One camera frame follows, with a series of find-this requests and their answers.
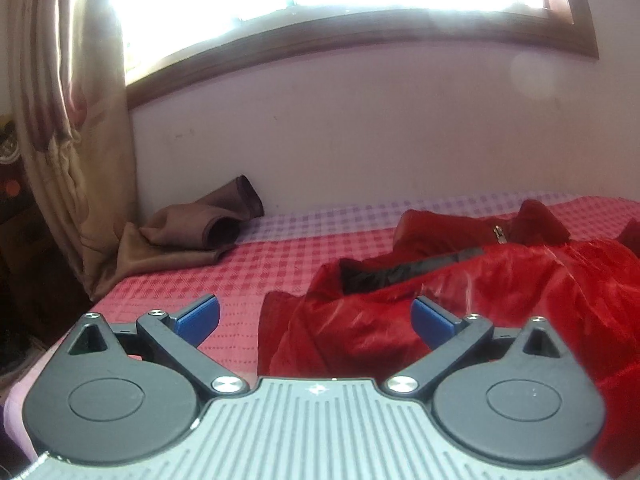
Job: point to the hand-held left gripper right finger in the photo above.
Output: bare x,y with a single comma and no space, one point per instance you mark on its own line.
433,318

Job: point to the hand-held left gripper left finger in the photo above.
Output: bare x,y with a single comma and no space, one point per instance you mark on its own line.
200,316

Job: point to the red down jacket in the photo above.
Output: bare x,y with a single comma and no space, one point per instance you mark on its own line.
500,290

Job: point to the pink checked bed sheet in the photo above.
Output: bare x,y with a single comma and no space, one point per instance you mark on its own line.
200,270

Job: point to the brown cloth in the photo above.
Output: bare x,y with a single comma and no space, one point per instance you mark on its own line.
185,225

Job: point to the beige patterned curtain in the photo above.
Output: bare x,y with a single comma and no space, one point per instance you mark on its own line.
75,135

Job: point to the brown wooden window frame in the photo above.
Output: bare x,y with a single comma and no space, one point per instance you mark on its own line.
350,37

